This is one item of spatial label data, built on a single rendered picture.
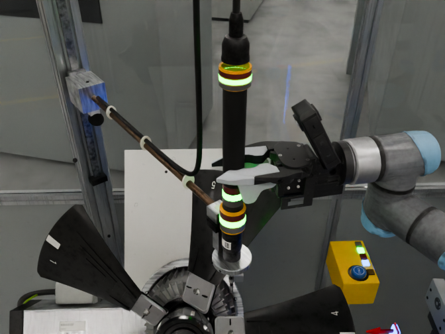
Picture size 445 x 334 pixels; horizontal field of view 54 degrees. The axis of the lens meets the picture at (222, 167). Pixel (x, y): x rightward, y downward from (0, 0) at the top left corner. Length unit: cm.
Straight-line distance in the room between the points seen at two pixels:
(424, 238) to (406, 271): 132
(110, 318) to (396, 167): 71
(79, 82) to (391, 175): 78
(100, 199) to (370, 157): 98
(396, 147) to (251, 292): 138
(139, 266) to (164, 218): 14
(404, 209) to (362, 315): 151
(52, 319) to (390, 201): 78
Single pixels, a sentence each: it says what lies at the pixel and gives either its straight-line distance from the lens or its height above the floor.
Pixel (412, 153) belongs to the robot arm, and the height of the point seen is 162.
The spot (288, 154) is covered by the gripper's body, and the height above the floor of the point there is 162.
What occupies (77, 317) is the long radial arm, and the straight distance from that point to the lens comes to 111.
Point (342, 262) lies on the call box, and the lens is 129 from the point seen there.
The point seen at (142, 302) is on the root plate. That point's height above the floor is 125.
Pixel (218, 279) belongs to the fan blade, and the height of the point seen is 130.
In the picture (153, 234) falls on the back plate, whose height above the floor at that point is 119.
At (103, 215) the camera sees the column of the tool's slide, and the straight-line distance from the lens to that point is 151.
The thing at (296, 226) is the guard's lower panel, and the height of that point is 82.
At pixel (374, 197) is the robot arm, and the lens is 79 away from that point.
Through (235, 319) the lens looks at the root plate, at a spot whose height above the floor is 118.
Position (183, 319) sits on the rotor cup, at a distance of 89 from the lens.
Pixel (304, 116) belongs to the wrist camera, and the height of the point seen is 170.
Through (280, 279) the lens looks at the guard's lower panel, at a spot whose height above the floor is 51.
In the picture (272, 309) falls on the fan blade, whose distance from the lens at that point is 100.
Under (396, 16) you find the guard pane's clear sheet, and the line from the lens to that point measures 141.
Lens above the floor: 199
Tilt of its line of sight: 35 degrees down
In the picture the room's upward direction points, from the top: straight up
